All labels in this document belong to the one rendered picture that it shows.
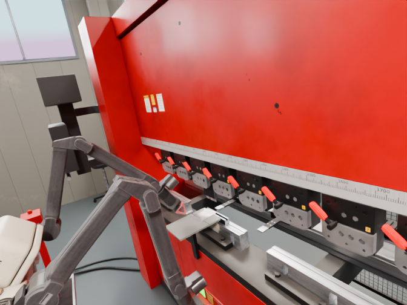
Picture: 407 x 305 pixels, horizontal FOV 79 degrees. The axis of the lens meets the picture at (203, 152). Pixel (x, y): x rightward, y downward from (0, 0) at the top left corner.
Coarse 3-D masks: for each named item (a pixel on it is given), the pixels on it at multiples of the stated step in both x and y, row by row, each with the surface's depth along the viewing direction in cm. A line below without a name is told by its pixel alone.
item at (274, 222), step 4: (272, 212) 132; (272, 216) 132; (272, 220) 127; (276, 220) 127; (268, 224) 124; (272, 224) 124; (276, 224) 125; (288, 224) 124; (260, 228) 122; (264, 228) 122; (268, 228) 121
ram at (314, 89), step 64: (192, 0) 104; (256, 0) 79; (320, 0) 63; (384, 0) 53; (128, 64) 181; (192, 64) 117; (256, 64) 86; (320, 64) 68; (384, 64) 56; (192, 128) 132; (256, 128) 94; (320, 128) 73; (384, 128) 59
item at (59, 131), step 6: (48, 126) 188; (54, 126) 179; (60, 126) 181; (66, 126) 183; (54, 132) 179; (60, 132) 181; (66, 132) 183; (54, 138) 180; (60, 138) 182; (72, 150) 187; (72, 156) 188; (72, 162) 188; (66, 168) 187; (72, 168) 189; (78, 168) 191
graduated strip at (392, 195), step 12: (168, 144) 162; (216, 156) 120; (228, 156) 113; (264, 168) 96; (276, 168) 91; (288, 168) 86; (312, 180) 80; (324, 180) 76; (336, 180) 73; (348, 180) 70; (360, 192) 68; (372, 192) 66; (384, 192) 63; (396, 192) 61
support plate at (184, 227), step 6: (186, 216) 146; (210, 216) 142; (216, 216) 141; (174, 222) 141; (180, 222) 140; (186, 222) 139; (192, 222) 138; (198, 222) 137; (204, 222) 136; (210, 222) 135; (168, 228) 136; (174, 228) 135; (180, 228) 134; (186, 228) 133; (192, 228) 132; (198, 228) 131; (204, 228) 132; (174, 234) 129; (180, 234) 128; (186, 234) 127; (192, 234) 128; (180, 240) 124
